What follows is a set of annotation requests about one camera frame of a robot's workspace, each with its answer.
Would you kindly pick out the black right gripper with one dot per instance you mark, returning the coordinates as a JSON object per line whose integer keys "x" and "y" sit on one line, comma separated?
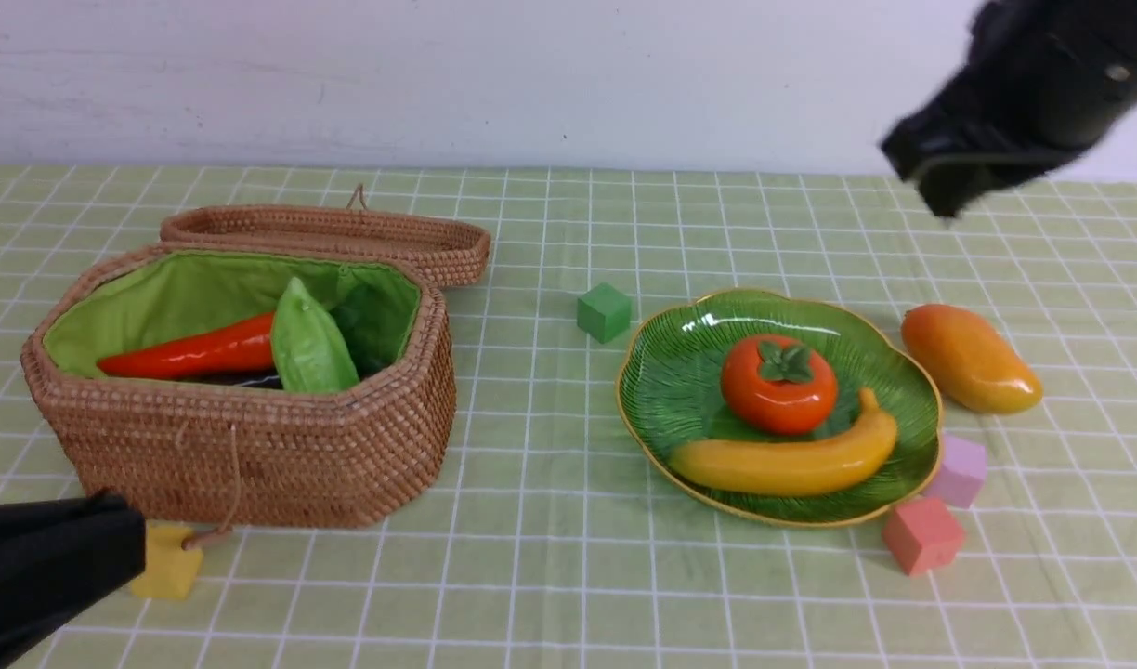
{"x": 996, "y": 125}

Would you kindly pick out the orange yellow mango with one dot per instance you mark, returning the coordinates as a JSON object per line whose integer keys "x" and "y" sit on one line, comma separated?
{"x": 969, "y": 360}

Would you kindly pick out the orange persimmon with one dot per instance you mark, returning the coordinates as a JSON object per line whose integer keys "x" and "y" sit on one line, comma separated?
{"x": 778, "y": 385}

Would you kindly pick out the yellow banana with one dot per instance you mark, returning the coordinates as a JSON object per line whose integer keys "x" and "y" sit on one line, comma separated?
{"x": 801, "y": 469}

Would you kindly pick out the light green bitter gourd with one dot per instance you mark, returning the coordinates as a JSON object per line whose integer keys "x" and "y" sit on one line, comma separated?
{"x": 309, "y": 351}

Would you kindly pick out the red orange carrot with leaves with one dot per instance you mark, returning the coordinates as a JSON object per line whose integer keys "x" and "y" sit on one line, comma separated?
{"x": 373, "y": 339}

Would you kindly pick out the dark purple eggplant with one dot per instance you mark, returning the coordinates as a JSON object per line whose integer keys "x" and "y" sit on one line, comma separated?
{"x": 266, "y": 379}

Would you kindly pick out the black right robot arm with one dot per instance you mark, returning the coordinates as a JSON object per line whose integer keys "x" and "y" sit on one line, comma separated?
{"x": 1101, "y": 33}

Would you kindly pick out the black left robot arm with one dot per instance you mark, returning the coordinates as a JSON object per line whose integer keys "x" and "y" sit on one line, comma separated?
{"x": 58, "y": 558}

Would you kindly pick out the pink lilac foam cube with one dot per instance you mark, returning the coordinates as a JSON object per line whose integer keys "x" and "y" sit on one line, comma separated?
{"x": 962, "y": 472}

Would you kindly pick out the salmon pink foam cube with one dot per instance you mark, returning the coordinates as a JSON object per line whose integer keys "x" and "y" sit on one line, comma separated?
{"x": 923, "y": 534}

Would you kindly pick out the green glass leaf plate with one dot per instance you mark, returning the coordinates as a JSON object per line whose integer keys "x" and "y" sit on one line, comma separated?
{"x": 668, "y": 394}

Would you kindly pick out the green foam cube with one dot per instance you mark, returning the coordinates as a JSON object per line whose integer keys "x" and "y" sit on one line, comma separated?
{"x": 604, "y": 312}

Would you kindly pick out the woven wicker basket lid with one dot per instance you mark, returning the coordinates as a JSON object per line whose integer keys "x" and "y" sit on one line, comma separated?
{"x": 447, "y": 252}

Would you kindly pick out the woven wicker basket green lining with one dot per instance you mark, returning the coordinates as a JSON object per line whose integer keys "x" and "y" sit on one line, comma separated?
{"x": 239, "y": 455}

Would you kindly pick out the yellow foam block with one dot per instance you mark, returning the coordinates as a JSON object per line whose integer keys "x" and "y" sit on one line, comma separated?
{"x": 172, "y": 569}

